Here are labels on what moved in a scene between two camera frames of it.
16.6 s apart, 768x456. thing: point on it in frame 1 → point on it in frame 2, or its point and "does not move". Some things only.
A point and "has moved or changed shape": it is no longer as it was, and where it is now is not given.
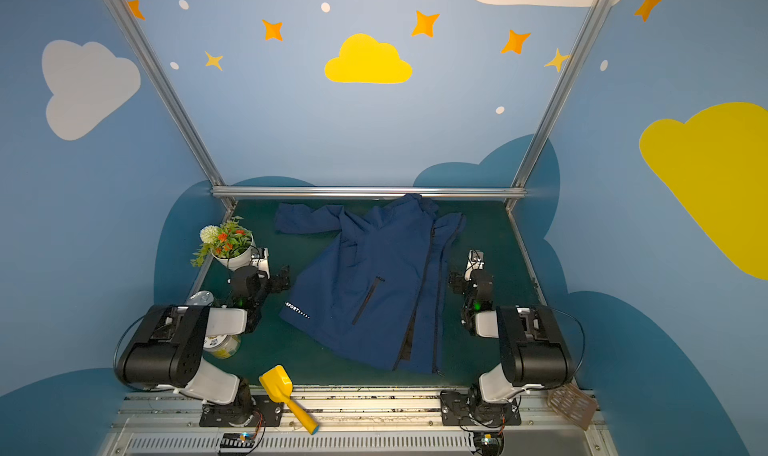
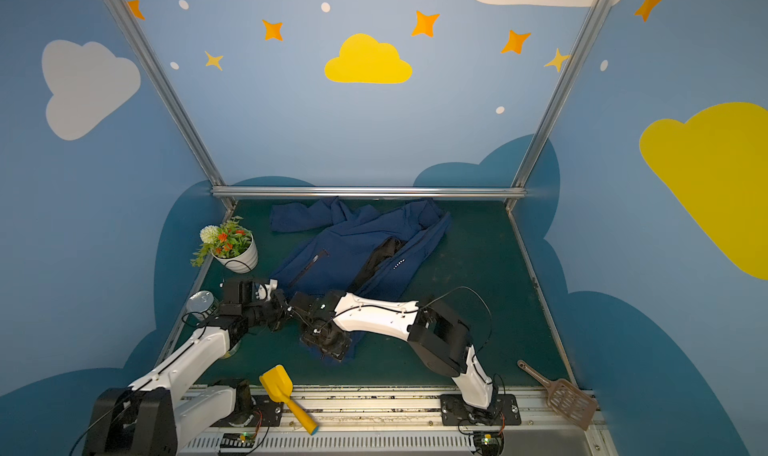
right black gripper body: x=459 y=282 → x=327 y=341
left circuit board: x=237 y=442 does not move
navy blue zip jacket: x=378 y=286 has moved or changed shape
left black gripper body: x=274 y=279 → x=275 y=306
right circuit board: x=489 y=443 does not move
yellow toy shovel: x=278 y=385 does not move
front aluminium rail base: x=349 y=425 does not move
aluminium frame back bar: x=370 y=192 does not move
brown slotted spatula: x=572 y=404 does not move
